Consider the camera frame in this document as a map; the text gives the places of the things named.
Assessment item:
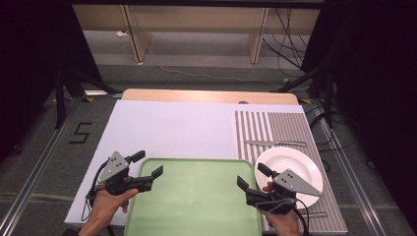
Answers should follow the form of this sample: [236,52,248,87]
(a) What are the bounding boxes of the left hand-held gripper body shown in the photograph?
[96,150,154,197]

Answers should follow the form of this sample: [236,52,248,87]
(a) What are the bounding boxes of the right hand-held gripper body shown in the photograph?
[246,168,323,215]

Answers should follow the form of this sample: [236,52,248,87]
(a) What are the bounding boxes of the green plastic tray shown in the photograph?
[123,157,264,236]

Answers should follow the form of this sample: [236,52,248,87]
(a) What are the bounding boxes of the person's left hand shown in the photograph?
[87,188,140,230]

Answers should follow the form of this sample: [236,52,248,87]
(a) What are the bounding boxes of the person's right hand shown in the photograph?
[263,182,301,232]

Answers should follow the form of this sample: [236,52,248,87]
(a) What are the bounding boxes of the white round plate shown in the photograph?
[254,146,324,209]

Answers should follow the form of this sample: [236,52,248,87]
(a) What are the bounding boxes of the white board sheet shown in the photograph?
[64,99,306,227]

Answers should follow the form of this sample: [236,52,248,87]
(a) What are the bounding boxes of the grey striped placemat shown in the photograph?
[234,110,348,234]

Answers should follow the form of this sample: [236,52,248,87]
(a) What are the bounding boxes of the black metal stand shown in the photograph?
[52,63,123,130]
[269,48,336,130]

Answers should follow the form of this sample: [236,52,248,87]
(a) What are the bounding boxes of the black curtain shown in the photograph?
[299,0,417,227]
[0,0,104,163]

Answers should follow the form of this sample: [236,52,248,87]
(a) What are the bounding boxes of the light wooden shelf unit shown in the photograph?
[72,4,321,65]

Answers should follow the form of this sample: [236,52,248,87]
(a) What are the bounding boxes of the grey cord loop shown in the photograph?
[255,197,297,214]

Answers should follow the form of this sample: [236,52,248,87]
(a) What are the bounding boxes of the black floor cables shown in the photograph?
[304,103,377,173]

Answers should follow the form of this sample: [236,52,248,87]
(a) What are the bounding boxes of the aluminium floor rail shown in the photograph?
[306,97,415,236]
[0,97,83,236]

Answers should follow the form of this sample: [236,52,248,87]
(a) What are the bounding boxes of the white floor cable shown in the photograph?
[126,33,284,89]

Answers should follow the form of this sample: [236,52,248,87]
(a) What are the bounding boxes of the bundle of black cables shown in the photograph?
[261,8,311,78]

